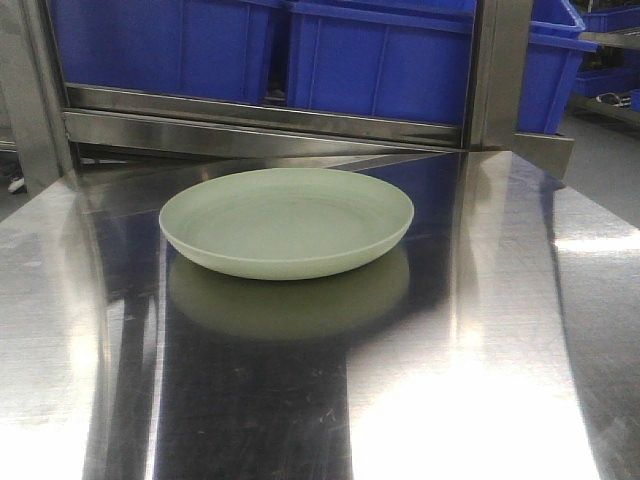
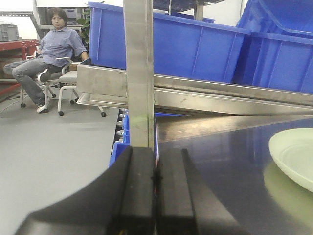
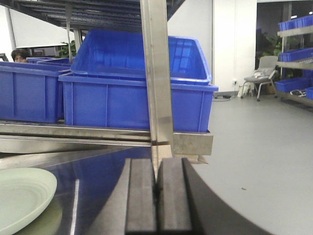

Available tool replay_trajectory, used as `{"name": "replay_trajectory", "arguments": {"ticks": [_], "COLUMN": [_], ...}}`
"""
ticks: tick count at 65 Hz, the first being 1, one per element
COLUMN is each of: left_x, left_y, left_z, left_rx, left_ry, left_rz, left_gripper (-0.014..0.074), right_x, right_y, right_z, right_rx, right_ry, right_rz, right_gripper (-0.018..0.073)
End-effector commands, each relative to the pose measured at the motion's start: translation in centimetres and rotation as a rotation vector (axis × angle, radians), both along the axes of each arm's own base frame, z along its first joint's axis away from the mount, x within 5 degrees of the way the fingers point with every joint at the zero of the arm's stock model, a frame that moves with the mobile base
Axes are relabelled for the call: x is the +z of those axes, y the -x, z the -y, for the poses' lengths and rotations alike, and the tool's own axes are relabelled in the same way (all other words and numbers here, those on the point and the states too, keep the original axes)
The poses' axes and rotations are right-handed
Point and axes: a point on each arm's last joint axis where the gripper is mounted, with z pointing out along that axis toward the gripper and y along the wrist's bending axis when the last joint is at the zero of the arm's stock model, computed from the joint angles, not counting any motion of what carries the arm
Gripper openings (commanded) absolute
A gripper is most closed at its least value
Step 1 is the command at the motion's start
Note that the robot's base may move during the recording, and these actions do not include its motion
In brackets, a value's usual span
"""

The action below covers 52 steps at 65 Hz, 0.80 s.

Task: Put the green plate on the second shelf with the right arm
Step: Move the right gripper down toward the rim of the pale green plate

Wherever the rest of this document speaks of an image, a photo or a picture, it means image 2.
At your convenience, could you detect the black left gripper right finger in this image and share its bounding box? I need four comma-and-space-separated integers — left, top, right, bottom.
156, 149, 247, 235

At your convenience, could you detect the grey plastic crate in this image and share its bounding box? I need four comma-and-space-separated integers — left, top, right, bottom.
0, 24, 19, 42

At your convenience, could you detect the pale green plate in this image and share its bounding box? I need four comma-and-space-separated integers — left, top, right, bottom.
268, 128, 313, 192

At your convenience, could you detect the stainless steel shelf rack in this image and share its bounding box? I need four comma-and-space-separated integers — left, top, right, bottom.
78, 0, 313, 148

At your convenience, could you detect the grey office chair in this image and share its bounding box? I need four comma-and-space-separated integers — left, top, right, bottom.
57, 70, 107, 117
12, 49, 73, 114

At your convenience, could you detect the blue plastic bin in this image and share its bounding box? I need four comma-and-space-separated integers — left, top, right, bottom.
88, 2, 250, 83
232, 0, 313, 94

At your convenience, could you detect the red metal conveyor frame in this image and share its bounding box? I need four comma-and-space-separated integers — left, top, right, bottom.
0, 39, 39, 95

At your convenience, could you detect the green potted plant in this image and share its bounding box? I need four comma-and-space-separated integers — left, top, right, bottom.
77, 8, 91, 47

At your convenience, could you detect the blue plastic bin left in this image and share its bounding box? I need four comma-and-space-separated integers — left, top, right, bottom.
88, 2, 250, 83

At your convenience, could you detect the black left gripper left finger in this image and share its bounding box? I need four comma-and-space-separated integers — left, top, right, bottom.
16, 146, 155, 235

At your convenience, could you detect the blue bin lower shelf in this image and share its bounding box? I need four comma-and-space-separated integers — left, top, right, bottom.
109, 110, 161, 167

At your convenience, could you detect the blue plastic bin right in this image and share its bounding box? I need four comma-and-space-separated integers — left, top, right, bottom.
232, 0, 313, 94

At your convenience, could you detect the seated man in blue shirt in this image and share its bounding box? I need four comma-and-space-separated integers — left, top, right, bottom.
3, 7, 88, 113

